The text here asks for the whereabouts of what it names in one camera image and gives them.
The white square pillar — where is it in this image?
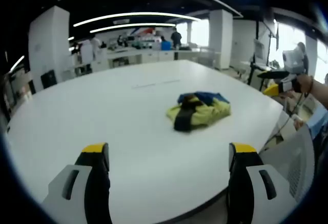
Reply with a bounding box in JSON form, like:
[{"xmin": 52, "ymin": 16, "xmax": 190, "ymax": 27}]
[{"xmin": 28, "ymin": 5, "xmax": 71, "ymax": 83}]

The black chair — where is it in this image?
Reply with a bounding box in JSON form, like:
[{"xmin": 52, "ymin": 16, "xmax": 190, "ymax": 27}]
[{"xmin": 40, "ymin": 69, "xmax": 57, "ymax": 89}]

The white lab counter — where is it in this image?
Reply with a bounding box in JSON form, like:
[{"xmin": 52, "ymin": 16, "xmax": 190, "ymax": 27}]
[{"xmin": 106, "ymin": 46, "xmax": 221, "ymax": 69}]

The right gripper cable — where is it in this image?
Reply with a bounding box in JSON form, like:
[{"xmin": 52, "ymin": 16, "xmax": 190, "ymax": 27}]
[{"xmin": 289, "ymin": 92, "xmax": 309, "ymax": 119}]

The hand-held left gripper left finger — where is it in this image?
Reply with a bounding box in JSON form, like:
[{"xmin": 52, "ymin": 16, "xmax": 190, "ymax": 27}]
[{"xmin": 42, "ymin": 142, "xmax": 113, "ymax": 224}]

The white mesh chair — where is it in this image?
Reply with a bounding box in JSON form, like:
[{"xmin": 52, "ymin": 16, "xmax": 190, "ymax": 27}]
[{"xmin": 258, "ymin": 124, "xmax": 316, "ymax": 204}]

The long curved ceiling light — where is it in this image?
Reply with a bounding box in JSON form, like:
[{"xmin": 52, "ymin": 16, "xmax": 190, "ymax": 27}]
[
  {"xmin": 89, "ymin": 23, "xmax": 177, "ymax": 34},
  {"xmin": 73, "ymin": 11, "xmax": 201, "ymax": 28}
]

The person's light blue shirt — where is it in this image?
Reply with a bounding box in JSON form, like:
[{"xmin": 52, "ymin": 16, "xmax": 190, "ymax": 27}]
[{"xmin": 306, "ymin": 103, "xmax": 328, "ymax": 142}]

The person's right hand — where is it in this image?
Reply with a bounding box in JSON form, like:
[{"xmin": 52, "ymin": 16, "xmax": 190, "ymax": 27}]
[{"xmin": 297, "ymin": 75, "xmax": 313, "ymax": 94}]

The yellow and blue garment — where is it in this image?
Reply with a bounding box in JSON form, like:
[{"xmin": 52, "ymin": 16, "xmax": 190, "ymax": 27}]
[{"xmin": 166, "ymin": 91, "xmax": 231, "ymax": 132}]

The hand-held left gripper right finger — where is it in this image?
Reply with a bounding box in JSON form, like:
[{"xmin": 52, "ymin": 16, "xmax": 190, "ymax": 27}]
[{"xmin": 227, "ymin": 142, "xmax": 298, "ymax": 224}]

